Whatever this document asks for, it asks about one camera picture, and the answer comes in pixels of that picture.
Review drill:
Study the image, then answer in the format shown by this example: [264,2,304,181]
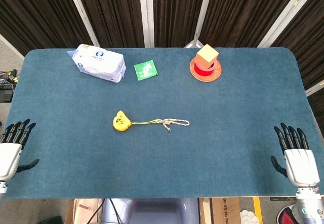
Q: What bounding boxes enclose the light wooden crate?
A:
[64,198,104,224]

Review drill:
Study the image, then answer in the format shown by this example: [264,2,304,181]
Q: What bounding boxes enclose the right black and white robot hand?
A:
[270,122,320,187]

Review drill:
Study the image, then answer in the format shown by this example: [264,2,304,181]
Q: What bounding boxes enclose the round woven coaster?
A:
[189,56,222,83]

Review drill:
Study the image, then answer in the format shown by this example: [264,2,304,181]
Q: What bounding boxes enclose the white and blue tissue pack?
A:
[67,44,127,84]

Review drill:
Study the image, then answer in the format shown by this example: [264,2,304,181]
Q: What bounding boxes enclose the black cables with yellow connectors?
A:
[0,68,19,103]

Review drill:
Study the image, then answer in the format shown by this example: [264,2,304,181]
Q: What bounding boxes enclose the brown cardboard box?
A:
[199,197,241,224]

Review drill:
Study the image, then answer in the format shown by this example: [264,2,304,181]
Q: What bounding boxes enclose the yellow tape measure with cord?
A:
[112,110,160,132]

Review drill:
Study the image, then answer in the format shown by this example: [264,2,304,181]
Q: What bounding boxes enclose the white frame post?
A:
[257,0,311,48]
[305,79,324,97]
[64,0,100,48]
[145,0,155,48]
[185,0,215,49]

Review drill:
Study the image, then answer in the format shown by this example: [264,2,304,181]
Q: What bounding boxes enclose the red and black object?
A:
[277,207,296,224]

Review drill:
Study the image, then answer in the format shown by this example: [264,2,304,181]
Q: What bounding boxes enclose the green sachet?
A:
[133,59,158,82]

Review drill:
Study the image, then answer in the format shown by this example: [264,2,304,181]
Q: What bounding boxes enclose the grey blue robot torso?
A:
[102,198,200,224]

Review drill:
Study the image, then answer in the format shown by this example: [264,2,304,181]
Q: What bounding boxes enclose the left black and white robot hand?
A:
[0,119,41,181]

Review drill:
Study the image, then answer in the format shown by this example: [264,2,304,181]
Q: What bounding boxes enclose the wooden cube block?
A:
[196,44,220,65]

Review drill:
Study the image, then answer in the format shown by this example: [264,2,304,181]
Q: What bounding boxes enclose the red tape roll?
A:
[193,61,217,76]

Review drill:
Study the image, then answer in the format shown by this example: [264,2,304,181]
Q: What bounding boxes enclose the blue table cloth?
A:
[4,47,320,200]

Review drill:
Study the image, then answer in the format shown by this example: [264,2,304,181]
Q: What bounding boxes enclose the braided beige rope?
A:
[154,118,190,133]

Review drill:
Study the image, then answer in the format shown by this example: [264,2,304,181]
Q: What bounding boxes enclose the white flower shaped object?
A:
[239,208,259,224]

